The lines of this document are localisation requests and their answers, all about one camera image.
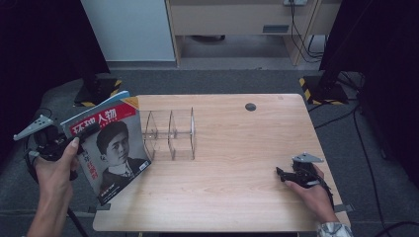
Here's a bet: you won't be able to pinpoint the white cabinet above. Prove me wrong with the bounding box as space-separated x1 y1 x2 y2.
80 0 177 63

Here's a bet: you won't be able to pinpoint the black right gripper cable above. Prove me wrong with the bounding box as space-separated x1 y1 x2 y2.
315 176 336 210

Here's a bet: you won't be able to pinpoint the light wooden desk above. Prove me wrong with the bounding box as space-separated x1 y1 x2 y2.
165 0 342 67

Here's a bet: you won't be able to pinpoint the black stand base striped edge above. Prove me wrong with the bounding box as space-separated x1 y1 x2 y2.
73 76 124 109
298 74 350 107

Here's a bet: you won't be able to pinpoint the person's right hand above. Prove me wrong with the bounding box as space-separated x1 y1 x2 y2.
284 163 340 224

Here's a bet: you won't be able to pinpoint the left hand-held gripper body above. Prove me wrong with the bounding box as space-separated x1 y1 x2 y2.
13 114 87 163

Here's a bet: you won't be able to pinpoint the black curtain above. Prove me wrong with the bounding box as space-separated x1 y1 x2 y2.
318 0 419 191
0 0 112 164

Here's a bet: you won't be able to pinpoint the blue-edged magazine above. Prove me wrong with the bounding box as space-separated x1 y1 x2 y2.
60 90 131 126

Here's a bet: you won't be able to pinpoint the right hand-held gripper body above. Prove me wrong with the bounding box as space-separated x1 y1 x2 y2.
283 151 331 191

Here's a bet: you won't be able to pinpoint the black hanging cables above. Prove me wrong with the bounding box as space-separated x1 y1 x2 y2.
289 0 328 64

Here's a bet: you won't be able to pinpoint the clear acrylic magazine rack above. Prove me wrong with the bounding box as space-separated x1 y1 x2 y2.
139 107 198 162

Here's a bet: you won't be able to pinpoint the black floor cable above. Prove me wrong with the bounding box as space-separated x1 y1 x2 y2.
307 98 362 130
353 107 386 230

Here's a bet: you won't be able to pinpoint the grey tape strip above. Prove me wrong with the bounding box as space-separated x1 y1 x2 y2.
334 203 355 213

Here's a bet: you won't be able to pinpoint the grey portrait magazine red label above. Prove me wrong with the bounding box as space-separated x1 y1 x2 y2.
59 97 152 206

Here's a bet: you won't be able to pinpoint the person's left hand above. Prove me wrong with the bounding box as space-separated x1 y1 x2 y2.
34 136 82 200

